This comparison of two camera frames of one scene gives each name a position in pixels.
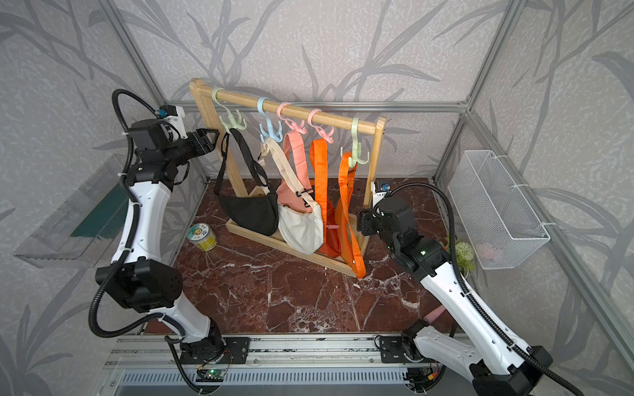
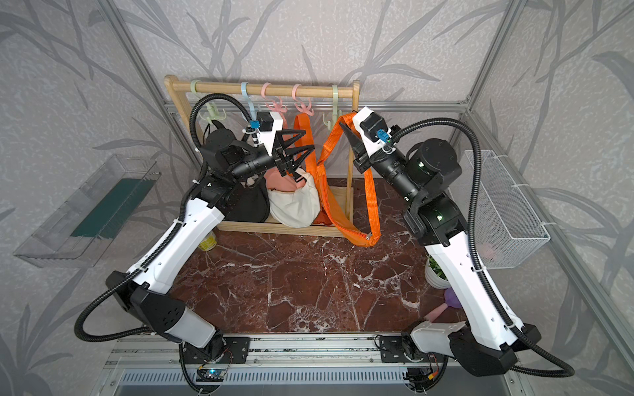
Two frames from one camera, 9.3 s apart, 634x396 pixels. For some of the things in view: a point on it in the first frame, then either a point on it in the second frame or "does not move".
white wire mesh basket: x=499 y=220 does not move
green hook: x=234 y=123 to x=212 y=110
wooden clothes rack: x=201 y=89 to x=338 y=215
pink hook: x=299 y=128 to x=278 y=107
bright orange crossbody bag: x=347 y=217 to x=323 y=165
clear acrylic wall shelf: x=82 y=230 does not move
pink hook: x=319 y=130 to x=302 y=108
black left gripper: x=195 y=139 to x=281 y=161
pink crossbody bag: x=286 y=196 to x=275 y=180
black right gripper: x=365 y=219 to x=360 y=153
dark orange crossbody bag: x=332 y=246 to x=324 y=215
